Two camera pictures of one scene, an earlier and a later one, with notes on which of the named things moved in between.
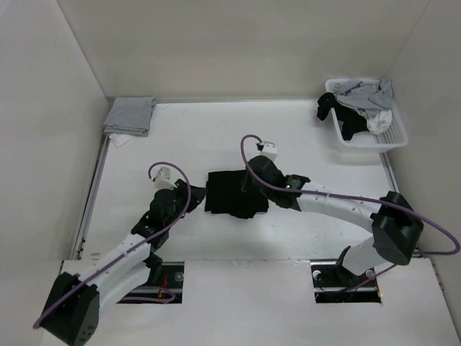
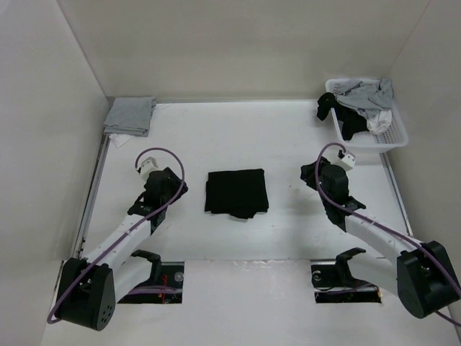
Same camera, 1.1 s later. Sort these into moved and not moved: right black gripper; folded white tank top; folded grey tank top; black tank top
Moved: right black gripper
Not moved: folded white tank top; black tank top; folded grey tank top
